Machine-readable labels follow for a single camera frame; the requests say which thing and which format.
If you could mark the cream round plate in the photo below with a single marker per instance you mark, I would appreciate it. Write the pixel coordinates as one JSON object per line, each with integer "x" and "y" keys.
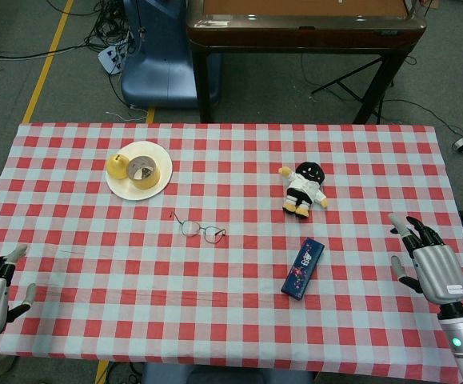
{"x": 135, "y": 192}

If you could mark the yellow pear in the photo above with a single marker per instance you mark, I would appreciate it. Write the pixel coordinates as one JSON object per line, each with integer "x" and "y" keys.
{"x": 117, "y": 168}

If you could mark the red white checkered tablecloth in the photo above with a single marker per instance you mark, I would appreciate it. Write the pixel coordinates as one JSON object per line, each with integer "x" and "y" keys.
{"x": 231, "y": 320}

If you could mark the yellow tape roll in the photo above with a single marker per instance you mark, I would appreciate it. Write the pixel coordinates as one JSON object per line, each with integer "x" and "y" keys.
{"x": 151, "y": 180}

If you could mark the dark blue printed box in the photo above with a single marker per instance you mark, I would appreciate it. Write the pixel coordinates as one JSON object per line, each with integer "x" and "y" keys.
{"x": 303, "y": 268}

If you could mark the blue plastic chair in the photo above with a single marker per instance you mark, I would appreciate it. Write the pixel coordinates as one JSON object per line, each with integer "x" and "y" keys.
{"x": 159, "y": 72}

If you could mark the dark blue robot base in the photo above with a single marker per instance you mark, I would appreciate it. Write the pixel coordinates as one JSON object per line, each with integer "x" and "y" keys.
{"x": 223, "y": 376}

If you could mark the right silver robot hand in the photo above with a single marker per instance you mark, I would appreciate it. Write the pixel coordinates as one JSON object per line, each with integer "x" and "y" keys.
{"x": 441, "y": 270}

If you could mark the wire-frame eyeglasses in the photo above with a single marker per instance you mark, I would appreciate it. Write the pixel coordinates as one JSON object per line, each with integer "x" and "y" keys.
{"x": 214, "y": 234}

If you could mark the black headed plush doll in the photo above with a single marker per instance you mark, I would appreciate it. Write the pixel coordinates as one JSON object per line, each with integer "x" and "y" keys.
{"x": 305, "y": 188}

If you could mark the dark brown wooden table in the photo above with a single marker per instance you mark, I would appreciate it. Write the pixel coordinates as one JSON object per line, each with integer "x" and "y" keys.
{"x": 295, "y": 36}

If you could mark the white power strip with plugs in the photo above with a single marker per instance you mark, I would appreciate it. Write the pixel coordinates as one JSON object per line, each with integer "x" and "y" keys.
{"x": 109, "y": 58}

